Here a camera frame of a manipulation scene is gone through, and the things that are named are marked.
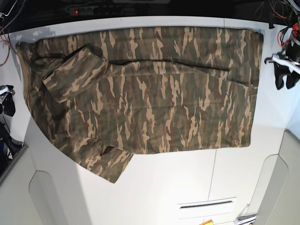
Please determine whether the black power strip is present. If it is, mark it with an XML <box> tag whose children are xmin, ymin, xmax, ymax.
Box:
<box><xmin>65</xmin><ymin>6</ymin><xmax>122</xmax><ymax>16</ymax></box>

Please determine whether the grey stapler tool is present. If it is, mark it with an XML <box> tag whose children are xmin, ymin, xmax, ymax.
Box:
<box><xmin>234</xmin><ymin>204</ymin><xmax>257</xmax><ymax>225</ymax></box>

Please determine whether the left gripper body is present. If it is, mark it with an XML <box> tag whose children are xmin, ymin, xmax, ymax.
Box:
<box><xmin>265</xmin><ymin>35</ymin><xmax>300</xmax><ymax>73</ymax></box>

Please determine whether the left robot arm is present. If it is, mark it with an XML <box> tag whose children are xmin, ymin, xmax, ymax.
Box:
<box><xmin>264</xmin><ymin>0</ymin><xmax>300</xmax><ymax>90</ymax></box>

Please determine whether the black strap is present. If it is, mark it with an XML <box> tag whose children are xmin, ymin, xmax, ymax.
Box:
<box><xmin>268</xmin><ymin>9</ymin><xmax>275</xmax><ymax>30</ymax></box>

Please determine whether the black equipment at left edge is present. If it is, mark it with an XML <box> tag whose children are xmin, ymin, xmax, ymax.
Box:
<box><xmin>0</xmin><ymin>123</ymin><xmax>22</xmax><ymax>166</ymax></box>

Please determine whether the camouflage T-shirt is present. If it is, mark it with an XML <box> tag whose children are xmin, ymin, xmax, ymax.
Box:
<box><xmin>16</xmin><ymin>27</ymin><xmax>263</xmax><ymax>183</ymax></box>

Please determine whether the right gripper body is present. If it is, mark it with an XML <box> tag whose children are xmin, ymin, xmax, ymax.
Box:
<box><xmin>0</xmin><ymin>85</ymin><xmax>14</xmax><ymax>104</ymax></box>

